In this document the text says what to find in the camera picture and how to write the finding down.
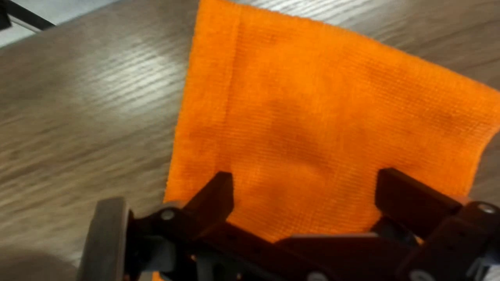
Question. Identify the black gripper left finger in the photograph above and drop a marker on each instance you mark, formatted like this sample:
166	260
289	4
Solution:
212	200

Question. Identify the orange cloth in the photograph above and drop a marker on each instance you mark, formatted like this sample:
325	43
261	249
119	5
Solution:
333	115

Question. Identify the black table leg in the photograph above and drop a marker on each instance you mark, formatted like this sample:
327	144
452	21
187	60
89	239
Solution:
23	15

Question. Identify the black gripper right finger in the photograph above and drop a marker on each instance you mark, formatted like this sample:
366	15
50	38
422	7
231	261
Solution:
411	200

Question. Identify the grey cylinder on wrist mount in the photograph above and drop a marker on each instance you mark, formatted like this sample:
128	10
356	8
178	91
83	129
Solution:
103	239

